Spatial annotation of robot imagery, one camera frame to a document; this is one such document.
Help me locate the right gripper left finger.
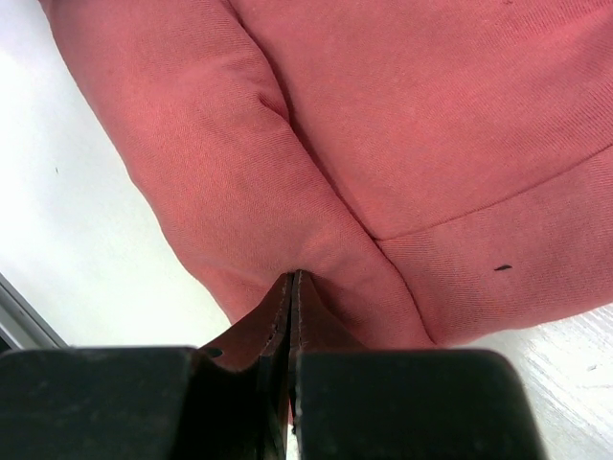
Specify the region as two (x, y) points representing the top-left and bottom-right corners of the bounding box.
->
(198, 274), (293, 459)

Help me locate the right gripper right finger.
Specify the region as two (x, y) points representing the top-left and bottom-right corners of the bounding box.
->
(289, 270), (367, 431)

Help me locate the red t shirt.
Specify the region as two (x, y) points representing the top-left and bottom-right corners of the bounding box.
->
(42, 1), (612, 348)

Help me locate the aluminium mounting rail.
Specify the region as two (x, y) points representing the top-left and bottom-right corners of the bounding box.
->
(0, 276), (68, 350)

